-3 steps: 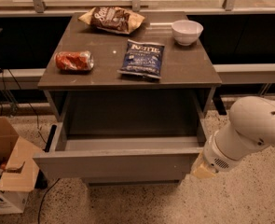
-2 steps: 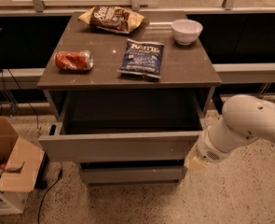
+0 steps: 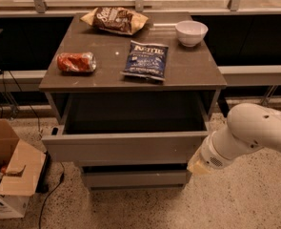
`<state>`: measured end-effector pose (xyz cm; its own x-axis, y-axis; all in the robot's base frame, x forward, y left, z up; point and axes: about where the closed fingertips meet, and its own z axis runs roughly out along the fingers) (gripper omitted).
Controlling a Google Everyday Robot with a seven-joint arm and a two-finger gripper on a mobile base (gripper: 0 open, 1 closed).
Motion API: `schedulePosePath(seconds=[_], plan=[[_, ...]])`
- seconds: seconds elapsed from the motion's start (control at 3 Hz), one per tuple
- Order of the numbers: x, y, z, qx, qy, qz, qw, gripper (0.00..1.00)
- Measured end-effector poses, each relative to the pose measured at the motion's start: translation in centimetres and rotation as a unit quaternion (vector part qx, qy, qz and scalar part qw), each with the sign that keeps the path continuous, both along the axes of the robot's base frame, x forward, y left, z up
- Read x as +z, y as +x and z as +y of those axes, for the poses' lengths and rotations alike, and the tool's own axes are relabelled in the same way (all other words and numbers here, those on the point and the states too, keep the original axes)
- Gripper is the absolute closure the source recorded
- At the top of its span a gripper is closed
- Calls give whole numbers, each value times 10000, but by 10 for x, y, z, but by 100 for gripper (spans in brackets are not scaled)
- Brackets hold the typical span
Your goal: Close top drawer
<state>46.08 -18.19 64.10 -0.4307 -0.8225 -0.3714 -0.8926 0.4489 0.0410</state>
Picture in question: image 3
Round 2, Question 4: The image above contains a crushed red soda can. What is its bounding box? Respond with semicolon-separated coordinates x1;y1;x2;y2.
56;52;96;73

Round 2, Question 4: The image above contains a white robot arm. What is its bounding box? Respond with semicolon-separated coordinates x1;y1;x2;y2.
188;103;281;175

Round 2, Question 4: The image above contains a grey drawer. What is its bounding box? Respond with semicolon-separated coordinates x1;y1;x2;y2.
81;163;191;190
42;105;209;166

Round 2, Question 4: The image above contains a grey top drawer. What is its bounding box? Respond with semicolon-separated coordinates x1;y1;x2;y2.
42;105;209;166

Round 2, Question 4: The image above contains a grey lower drawer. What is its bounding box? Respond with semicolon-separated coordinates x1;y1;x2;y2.
81;163;191;190

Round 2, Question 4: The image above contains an open cardboard box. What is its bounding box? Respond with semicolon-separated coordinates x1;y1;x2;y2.
0;119;46;219

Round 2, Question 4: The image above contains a brown chip bag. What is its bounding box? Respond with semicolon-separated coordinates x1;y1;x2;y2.
80;7;148;35

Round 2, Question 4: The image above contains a grey drawer cabinet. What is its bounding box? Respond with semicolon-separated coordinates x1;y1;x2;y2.
38;11;228;193

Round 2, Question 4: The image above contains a blue Kettle chip bag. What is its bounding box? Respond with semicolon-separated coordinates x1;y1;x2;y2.
121;40;169;81

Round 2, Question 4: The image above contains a black power strip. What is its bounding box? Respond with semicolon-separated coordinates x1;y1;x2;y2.
36;150;51;194

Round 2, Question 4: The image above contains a white bowl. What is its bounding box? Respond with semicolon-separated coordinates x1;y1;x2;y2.
175;20;209;47

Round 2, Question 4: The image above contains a black floor cable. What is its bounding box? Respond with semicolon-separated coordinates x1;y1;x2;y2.
37;161;66;229

